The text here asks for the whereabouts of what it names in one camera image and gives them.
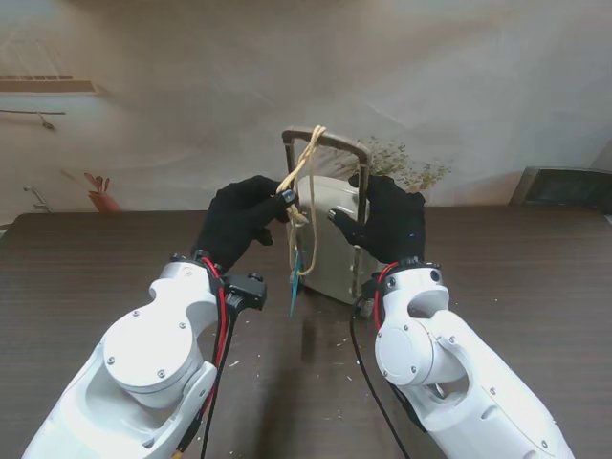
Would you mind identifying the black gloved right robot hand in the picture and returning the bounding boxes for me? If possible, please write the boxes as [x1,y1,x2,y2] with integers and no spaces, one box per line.
[326,172,427,265]

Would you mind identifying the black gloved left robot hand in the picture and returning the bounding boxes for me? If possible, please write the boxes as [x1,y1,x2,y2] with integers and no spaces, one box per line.
[190,174,300,272]

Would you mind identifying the yellow twisted tag cord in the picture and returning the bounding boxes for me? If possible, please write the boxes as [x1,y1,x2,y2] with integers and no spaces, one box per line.
[275,124,329,277]

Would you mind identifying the beige mini trolley suitcase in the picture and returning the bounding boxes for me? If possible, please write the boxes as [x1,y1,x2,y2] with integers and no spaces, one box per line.
[280,126,383,317]

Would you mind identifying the teal paper luggage tag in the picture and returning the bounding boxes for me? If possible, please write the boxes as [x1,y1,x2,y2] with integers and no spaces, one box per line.
[288,248,305,319]

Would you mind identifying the printed backdrop cloth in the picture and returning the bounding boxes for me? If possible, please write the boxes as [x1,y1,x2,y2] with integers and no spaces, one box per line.
[0,0,612,226]

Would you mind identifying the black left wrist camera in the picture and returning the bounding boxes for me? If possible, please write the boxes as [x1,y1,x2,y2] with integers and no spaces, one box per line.
[223,271,268,312]

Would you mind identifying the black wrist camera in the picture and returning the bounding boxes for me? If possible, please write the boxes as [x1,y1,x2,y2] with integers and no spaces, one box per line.
[223,271,268,312]
[353,279,382,317]

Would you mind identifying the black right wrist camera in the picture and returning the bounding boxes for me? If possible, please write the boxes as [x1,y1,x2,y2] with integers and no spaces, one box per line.
[353,279,382,317]

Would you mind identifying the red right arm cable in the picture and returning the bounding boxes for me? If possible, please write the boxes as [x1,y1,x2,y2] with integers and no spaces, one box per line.
[372,262,398,331]

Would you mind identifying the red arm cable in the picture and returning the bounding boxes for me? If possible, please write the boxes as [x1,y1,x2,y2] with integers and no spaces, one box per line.
[200,256,229,369]
[372,262,398,331]

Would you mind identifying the red left arm cable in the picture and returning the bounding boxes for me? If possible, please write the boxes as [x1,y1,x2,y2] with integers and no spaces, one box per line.
[200,256,229,369]

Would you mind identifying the black box with grey frame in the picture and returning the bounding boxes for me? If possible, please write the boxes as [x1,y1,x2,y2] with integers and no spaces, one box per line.
[514,165,612,214]

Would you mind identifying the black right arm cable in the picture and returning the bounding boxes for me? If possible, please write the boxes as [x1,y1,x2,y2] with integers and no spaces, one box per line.
[348,305,412,459]

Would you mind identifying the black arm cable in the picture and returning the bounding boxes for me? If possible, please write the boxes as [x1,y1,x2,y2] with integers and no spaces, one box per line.
[348,305,412,459]
[198,305,238,459]

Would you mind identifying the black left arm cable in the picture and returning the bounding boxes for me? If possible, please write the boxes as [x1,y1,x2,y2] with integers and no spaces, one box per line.
[198,305,238,459]

